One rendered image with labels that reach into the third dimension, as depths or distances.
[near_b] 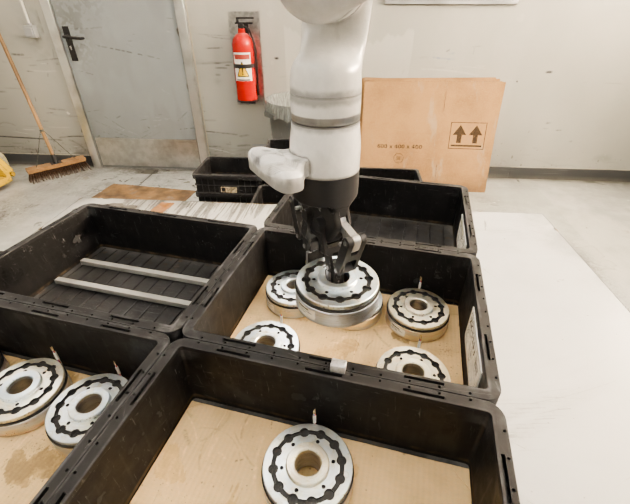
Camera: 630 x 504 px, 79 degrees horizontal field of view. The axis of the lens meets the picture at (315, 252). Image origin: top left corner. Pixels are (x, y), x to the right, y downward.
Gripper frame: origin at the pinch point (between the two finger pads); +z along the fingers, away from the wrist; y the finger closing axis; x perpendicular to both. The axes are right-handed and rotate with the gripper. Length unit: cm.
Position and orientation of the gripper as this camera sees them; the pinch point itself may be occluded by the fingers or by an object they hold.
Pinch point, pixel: (323, 271)
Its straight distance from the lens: 49.8
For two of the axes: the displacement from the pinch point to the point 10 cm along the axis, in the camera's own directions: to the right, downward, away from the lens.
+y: -5.2, -4.7, 7.2
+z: 0.0, 8.3, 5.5
